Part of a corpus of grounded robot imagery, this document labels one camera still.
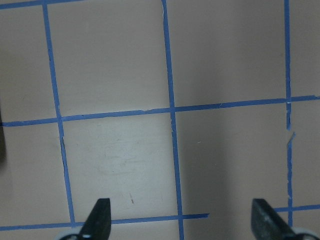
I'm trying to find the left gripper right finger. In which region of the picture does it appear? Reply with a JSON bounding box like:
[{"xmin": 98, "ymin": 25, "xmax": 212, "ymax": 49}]
[{"xmin": 251, "ymin": 198, "xmax": 296, "ymax": 240}]

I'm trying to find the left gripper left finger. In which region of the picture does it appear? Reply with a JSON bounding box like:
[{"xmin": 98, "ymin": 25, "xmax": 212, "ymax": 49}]
[{"xmin": 79, "ymin": 198, "xmax": 112, "ymax": 240}]

